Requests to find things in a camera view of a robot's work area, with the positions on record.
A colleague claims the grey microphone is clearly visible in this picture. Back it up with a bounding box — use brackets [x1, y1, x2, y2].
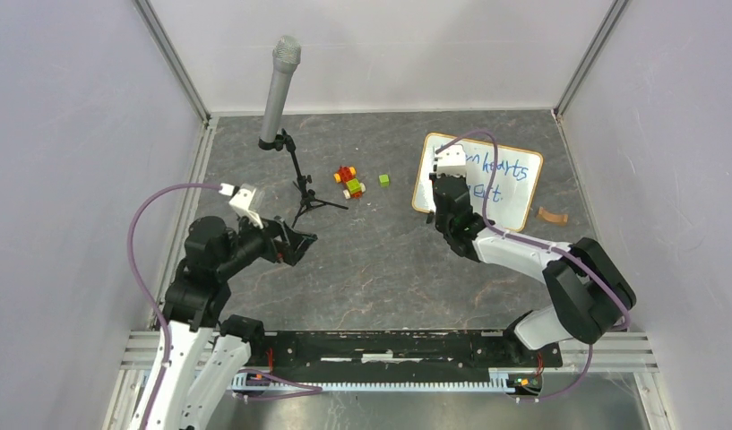
[258, 35, 302, 151]

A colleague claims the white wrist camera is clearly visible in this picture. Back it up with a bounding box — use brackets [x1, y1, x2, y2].
[433, 143, 467, 177]
[219, 183, 264, 229]

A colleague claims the slotted cable duct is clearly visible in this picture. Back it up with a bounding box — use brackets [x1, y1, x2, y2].
[228, 371, 543, 395]

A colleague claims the black microphone tripod stand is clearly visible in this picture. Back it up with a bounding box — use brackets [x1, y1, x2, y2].
[274, 129, 348, 228]

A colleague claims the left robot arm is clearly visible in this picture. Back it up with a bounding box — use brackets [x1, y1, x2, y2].
[129, 216, 317, 429]

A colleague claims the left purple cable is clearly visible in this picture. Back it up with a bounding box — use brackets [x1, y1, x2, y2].
[126, 183, 224, 430]

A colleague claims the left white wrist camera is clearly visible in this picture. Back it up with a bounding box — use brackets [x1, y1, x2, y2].
[219, 183, 264, 229]

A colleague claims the purple cable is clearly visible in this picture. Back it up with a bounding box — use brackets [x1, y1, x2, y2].
[439, 129, 633, 405]
[126, 183, 224, 430]

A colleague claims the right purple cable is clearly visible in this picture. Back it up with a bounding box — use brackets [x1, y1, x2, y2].
[439, 129, 633, 405]

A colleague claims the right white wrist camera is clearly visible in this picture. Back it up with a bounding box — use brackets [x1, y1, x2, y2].
[433, 143, 467, 177]

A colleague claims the aluminium frame rail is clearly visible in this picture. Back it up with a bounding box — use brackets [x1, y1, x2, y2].
[120, 331, 659, 373]

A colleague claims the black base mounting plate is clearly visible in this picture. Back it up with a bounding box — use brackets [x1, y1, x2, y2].
[247, 330, 563, 383]

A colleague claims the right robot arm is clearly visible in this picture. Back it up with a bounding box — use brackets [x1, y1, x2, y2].
[430, 174, 637, 366]

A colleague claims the curved wooden piece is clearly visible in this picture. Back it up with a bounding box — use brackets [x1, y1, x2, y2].
[536, 206, 569, 227]

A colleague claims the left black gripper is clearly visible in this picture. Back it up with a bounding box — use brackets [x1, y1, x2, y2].
[218, 206, 317, 277]

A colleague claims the colourful toy brick car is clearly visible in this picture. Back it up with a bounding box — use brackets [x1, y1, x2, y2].
[333, 166, 366, 200]

